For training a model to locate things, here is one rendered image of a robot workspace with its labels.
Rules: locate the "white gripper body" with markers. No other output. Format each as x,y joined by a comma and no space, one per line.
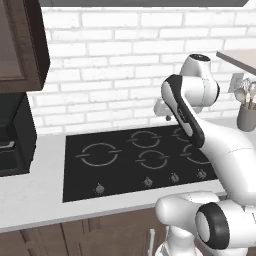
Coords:
161,108

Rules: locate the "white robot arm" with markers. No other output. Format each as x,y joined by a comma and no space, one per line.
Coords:
233,156

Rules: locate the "black hob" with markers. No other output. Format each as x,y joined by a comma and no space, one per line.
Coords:
133,173

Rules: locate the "black hob knob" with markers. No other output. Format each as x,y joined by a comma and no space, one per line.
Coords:
201,173
174,178
148,181
99,189

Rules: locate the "silver spoon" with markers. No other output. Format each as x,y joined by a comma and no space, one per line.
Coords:
240,95

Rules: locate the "grey utensil pot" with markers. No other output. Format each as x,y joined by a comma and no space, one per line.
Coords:
246,118

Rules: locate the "silver whisk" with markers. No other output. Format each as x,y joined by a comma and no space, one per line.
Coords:
249,86

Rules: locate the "grey extractor hood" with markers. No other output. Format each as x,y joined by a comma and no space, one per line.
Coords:
143,2

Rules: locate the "dark wood cupboard door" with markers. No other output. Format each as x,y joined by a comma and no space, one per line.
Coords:
110,233
30,241

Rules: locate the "white wall socket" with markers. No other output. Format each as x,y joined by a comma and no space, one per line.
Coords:
235,81

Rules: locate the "pale wall shelf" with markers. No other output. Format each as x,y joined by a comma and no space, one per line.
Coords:
241,60

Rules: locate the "dark wood wall cupboard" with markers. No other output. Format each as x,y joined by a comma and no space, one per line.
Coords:
20,43

